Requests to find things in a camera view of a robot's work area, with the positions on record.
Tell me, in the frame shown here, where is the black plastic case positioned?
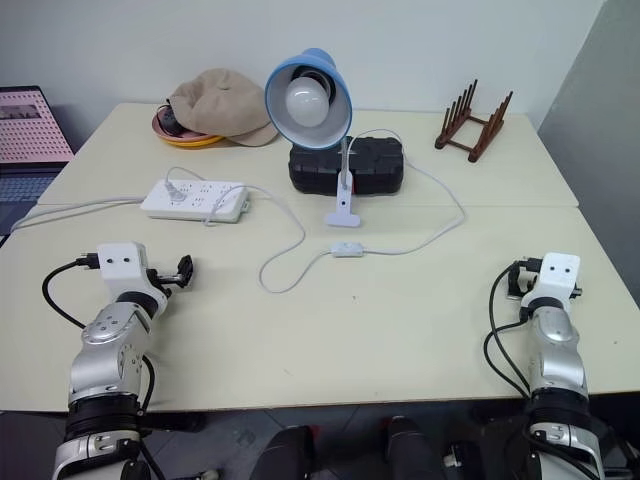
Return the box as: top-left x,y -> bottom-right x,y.
287,135 -> 408,198

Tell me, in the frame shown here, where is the blue clip desk lamp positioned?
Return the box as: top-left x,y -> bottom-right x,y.
263,47 -> 364,229

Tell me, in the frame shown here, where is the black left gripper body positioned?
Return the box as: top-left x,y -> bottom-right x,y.
147,267 -> 182,294

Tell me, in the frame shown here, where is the white power strip cable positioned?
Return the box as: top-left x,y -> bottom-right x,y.
9,196 -> 147,232

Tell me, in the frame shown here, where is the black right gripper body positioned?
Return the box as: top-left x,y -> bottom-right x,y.
506,257 -> 543,301

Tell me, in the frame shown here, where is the white inline cord switch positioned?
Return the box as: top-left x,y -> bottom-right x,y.
330,240 -> 366,259

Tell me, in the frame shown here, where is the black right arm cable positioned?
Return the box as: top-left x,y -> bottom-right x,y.
483,258 -> 534,400

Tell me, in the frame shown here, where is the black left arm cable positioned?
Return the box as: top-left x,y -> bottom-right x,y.
41,253 -> 104,330

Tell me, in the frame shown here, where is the laptop with pink screen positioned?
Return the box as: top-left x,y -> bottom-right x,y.
0,85 -> 77,237

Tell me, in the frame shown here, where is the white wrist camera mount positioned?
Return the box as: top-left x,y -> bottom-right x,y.
519,252 -> 582,312
96,241 -> 170,320

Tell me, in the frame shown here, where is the brown wooden dish rack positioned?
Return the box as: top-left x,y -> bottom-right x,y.
433,76 -> 515,163

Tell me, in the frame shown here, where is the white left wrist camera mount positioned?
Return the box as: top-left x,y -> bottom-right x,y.
96,241 -> 170,320

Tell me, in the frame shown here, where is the beige cloth cap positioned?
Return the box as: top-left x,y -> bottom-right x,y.
169,67 -> 278,148

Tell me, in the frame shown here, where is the dark rounded shape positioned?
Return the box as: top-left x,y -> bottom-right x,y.
383,414 -> 447,480
248,424 -> 317,480

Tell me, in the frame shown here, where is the white power strip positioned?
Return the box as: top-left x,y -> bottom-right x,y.
139,179 -> 252,224

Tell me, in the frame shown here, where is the yellow and pink plate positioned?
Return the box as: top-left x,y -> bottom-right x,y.
151,106 -> 227,150

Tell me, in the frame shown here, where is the white light bulb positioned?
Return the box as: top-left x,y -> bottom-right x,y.
284,74 -> 333,127

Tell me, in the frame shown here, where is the white lamp cord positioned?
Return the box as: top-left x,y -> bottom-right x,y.
162,128 -> 468,295

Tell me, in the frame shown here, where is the small black object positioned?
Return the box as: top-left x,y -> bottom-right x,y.
160,104 -> 185,135

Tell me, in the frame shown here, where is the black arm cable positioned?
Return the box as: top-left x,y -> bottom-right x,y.
41,253 -> 104,330
483,258 -> 534,400

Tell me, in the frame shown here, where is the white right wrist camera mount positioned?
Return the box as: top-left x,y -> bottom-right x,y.
519,252 -> 582,312

